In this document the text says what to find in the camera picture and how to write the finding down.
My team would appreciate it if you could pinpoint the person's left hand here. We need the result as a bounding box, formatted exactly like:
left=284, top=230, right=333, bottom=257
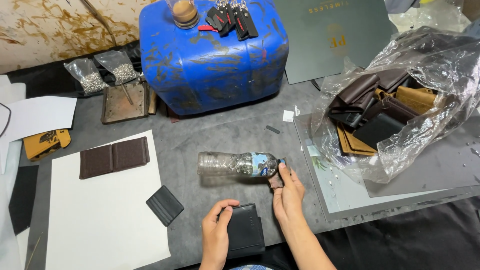
left=201, top=199, right=241, bottom=263

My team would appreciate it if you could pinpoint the person's right hand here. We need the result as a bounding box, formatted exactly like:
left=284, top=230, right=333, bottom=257
left=272, top=161, right=306, bottom=226

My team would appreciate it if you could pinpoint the small dark rag piece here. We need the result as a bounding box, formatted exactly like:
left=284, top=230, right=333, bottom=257
left=268, top=157, right=288, bottom=191

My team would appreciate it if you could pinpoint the black leather wallet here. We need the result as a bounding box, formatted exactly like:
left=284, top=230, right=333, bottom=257
left=217, top=203, right=266, bottom=260

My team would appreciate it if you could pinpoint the glass sheet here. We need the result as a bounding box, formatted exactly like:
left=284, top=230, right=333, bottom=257
left=293, top=112, right=480, bottom=223

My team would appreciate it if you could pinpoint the black leather card holder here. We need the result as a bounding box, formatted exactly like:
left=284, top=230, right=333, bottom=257
left=145, top=185, right=185, bottom=227

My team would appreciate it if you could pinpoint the clear plastic water bottle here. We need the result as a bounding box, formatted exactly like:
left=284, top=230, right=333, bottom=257
left=197, top=151, right=286, bottom=178

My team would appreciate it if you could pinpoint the white paper scrap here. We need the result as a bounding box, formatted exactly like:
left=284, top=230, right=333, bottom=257
left=282, top=105, right=301, bottom=123

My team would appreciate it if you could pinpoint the large white paper sheet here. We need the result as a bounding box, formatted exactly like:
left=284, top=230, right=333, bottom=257
left=45, top=130, right=172, bottom=270

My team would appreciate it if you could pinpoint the black cloth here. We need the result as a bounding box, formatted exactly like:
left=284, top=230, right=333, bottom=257
left=262, top=195, right=480, bottom=270

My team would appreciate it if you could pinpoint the pile of leather wallets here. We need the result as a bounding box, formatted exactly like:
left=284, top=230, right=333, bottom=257
left=328, top=68, right=439, bottom=157

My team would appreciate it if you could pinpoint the open brown leather wallet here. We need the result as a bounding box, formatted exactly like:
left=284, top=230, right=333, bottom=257
left=79, top=136, right=151, bottom=180

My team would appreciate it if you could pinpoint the brass rod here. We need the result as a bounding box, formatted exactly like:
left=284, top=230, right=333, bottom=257
left=148, top=88, right=158, bottom=116

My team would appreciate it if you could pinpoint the blue plastic jerrycan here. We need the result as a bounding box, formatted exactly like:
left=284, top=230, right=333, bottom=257
left=139, top=0, right=290, bottom=116

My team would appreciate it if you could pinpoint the rusty metal plate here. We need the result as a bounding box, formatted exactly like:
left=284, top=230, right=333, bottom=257
left=100, top=80, right=151, bottom=125

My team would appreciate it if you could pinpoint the metal punch rod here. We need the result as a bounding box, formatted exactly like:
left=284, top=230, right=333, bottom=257
left=121, top=84, right=134, bottom=106

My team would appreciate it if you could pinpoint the grey box lid gold print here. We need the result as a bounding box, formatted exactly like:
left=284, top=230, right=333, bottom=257
left=273, top=0, right=399, bottom=85

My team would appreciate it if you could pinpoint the bunch of black key fobs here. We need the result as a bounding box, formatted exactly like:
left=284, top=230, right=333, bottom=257
left=205, top=0, right=259, bottom=42

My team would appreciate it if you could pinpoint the yellow printed wallet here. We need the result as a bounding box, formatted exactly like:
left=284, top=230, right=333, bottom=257
left=22, top=129, right=72, bottom=162

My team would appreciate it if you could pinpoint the small bag of metal rivets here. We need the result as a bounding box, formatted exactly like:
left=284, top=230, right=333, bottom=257
left=63, top=57, right=109, bottom=95
left=93, top=50, right=141, bottom=86

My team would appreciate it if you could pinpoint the black backing sheet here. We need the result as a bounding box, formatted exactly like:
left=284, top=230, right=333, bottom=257
left=8, top=165, right=40, bottom=236

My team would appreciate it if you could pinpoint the large clear plastic bag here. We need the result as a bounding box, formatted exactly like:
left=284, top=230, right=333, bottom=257
left=311, top=25, right=480, bottom=184

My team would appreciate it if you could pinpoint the small white paper sheet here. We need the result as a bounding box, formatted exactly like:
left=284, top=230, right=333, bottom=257
left=0, top=96, right=78, bottom=145

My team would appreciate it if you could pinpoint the glass of milk tea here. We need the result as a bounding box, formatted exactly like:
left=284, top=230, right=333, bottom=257
left=165, top=0, right=200, bottom=30

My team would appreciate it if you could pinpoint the black leather sheet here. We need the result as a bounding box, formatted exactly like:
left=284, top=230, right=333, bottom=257
left=7, top=40, right=144, bottom=99

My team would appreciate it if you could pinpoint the black cable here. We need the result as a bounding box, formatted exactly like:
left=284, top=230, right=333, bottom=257
left=0, top=102, right=12, bottom=139

